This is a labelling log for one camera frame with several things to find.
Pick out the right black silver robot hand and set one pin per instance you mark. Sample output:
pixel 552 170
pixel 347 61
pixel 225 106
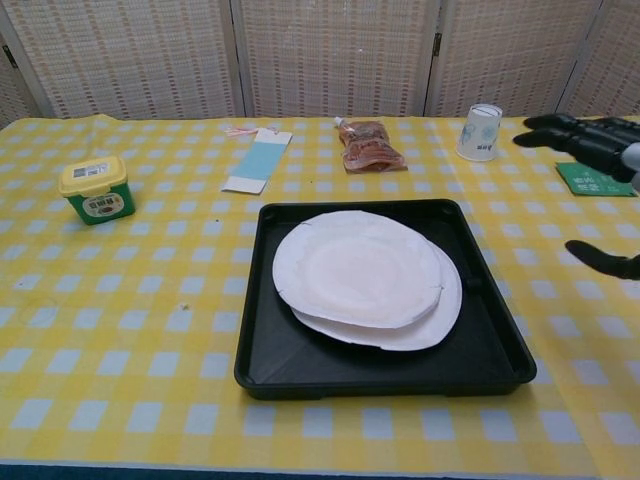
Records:
pixel 595 142

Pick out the white paper plate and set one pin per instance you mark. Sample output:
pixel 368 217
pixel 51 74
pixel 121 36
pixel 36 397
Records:
pixel 442 320
pixel 355 270

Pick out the black square plastic tray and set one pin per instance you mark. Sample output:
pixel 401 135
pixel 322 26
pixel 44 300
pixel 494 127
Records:
pixel 490 340

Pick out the green square sachet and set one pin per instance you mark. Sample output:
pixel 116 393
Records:
pixel 585 182

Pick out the woven folding screen panel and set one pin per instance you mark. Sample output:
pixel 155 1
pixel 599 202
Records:
pixel 12 95
pixel 335 60
pixel 510 55
pixel 135 60
pixel 615 65

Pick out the clear plastic cup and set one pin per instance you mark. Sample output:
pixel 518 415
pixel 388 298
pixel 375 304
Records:
pixel 480 135

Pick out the brown sauce pouch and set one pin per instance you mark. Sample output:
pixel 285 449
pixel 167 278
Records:
pixel 372 150

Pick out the blue white tasselled bookmark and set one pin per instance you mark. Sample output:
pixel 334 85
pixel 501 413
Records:
pixel 255 162

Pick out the yellow white checked tablecloth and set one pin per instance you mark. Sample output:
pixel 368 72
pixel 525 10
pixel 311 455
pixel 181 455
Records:
pixel 125 300

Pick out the yellow lidded green tub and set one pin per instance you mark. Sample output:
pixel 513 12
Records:
pixel 97 192

